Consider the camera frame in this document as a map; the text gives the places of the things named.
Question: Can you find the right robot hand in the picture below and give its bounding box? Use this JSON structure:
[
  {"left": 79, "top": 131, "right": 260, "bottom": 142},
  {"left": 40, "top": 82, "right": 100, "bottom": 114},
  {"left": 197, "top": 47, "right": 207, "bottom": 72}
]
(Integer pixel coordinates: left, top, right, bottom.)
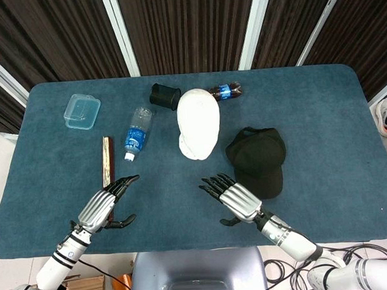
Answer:
[{"left": 198, "top": 171, "right": 265, "bottom": 228}]

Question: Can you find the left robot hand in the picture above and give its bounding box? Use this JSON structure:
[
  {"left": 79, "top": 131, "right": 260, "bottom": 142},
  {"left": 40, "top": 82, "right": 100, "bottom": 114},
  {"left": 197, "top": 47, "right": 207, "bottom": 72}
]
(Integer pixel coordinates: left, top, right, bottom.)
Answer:
[{"left": 67, "top": 174, "right": 143, "bottom": 235}]

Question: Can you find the black baseball cap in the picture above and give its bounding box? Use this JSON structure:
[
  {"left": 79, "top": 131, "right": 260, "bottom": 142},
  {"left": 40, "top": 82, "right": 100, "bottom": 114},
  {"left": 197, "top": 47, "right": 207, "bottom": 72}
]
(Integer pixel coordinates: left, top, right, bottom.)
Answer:
[{"left": 224, "top": 125, "right": 290, "bottom": 202}]

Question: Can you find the white mannequin head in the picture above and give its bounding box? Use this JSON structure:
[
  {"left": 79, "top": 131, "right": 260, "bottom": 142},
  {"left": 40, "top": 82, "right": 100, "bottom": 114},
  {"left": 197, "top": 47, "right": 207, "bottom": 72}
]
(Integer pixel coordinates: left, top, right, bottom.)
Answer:
[{"left": 175, "top": 86, "right": 223, "bottom": 162}]

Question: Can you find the dark red folded fan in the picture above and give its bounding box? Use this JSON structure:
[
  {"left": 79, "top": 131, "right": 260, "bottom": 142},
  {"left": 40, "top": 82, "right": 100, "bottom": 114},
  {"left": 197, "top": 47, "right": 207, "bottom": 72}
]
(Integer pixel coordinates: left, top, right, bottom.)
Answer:
[{"left": 99, "top": 135, "right": 119, "bottom": 224}]

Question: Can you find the blue table cloth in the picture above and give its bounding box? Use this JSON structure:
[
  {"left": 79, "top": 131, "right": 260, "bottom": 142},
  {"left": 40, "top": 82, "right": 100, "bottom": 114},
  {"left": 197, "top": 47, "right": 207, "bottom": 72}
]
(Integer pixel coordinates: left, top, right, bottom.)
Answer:
[{"left": 0, "top": 61, "right": 387, "bottom": 261}]

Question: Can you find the clear water bottle blue label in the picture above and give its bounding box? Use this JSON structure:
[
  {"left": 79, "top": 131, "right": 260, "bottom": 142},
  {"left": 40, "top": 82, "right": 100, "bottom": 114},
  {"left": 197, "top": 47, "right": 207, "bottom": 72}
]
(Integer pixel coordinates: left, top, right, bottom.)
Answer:
[{"left": 121, "top": 105, "right": 157, "bottom": 162}]

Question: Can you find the clear plastic food container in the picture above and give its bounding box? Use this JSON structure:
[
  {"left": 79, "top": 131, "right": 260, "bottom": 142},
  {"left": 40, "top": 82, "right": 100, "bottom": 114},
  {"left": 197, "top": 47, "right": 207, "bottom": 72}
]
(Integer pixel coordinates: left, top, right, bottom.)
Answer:
[{"left": 62, "top": 92, "right": 103, "bottom": 132}]

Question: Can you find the dark cola bottle blue label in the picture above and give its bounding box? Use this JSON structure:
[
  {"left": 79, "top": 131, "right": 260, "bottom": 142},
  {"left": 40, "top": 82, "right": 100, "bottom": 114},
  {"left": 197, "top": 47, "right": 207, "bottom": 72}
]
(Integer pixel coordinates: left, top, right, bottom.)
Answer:
[{"left": 207, "top": 80, "right": 245, "bottom": 103}]

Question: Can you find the black cylindrical cup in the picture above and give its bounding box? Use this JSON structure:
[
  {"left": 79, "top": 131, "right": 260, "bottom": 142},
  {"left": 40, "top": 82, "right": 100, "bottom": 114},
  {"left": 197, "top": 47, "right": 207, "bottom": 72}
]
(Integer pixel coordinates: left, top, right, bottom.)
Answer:
[{"left": 148, "top": 81, "right": 183, "bottom": 113}]

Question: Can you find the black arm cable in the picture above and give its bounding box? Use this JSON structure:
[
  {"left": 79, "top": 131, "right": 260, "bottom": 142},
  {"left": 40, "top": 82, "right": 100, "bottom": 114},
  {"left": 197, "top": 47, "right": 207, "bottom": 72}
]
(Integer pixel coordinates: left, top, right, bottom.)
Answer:
[{"left": 76, "top": 254, "right": 139, "bottom": 290}]

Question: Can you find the black cable bundle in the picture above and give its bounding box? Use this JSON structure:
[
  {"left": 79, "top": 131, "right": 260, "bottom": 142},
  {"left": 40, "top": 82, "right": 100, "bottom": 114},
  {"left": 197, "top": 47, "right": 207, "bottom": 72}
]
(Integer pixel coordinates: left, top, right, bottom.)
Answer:
[{"left": 259, "top": 238, "right": 387, "bottom": 290}]

